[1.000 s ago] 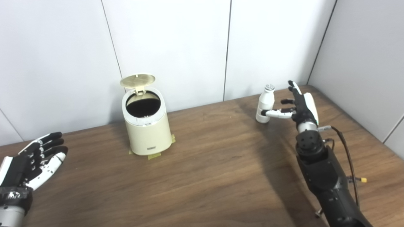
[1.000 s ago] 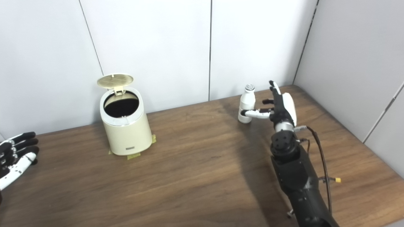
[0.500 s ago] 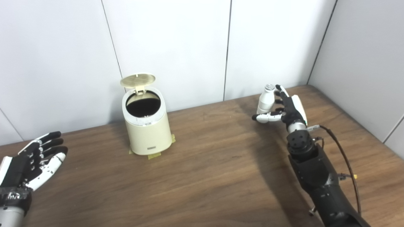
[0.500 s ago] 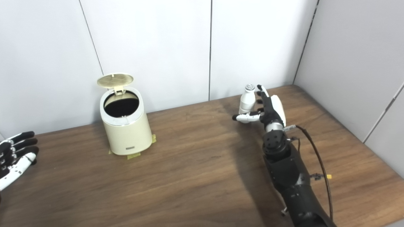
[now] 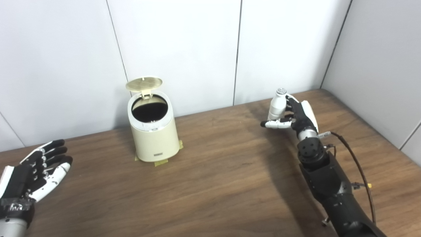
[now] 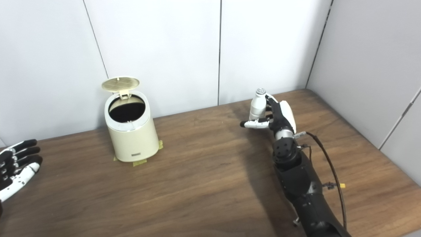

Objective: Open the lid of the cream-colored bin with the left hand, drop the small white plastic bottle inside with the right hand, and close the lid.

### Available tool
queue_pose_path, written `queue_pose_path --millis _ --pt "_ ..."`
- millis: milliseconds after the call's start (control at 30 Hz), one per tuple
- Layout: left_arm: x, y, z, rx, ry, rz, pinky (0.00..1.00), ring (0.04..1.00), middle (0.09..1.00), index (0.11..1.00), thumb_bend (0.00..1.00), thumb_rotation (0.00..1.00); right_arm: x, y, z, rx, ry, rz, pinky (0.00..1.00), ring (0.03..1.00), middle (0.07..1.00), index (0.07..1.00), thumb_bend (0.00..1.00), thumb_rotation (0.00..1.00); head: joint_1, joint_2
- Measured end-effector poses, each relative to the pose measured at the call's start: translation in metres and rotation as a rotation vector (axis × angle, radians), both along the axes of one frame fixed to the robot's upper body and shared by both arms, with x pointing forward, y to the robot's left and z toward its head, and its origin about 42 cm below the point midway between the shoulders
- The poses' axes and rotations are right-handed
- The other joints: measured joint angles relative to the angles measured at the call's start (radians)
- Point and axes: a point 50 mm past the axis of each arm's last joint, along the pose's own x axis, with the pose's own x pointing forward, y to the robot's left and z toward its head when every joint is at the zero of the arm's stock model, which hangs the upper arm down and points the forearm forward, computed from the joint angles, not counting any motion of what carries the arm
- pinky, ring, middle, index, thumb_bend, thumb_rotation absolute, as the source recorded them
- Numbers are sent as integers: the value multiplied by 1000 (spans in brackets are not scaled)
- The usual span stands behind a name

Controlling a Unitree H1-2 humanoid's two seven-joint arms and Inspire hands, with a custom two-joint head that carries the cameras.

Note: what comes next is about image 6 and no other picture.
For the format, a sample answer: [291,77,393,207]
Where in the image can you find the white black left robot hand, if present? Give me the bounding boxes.
[0,139,43,203]

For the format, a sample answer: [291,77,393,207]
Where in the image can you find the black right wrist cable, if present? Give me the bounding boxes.
[294,131,347,231]

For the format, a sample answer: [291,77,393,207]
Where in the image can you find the small white plastic bottle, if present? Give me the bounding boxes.
[249,88,267,122]

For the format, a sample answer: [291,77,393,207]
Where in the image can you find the cream-colored bin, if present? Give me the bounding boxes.
[104,91,159,162]

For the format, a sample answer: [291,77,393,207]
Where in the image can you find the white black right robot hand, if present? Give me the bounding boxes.
[240,93,297,140]

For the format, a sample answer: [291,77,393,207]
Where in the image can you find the cream round bin lid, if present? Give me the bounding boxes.
[101,76,140,99]

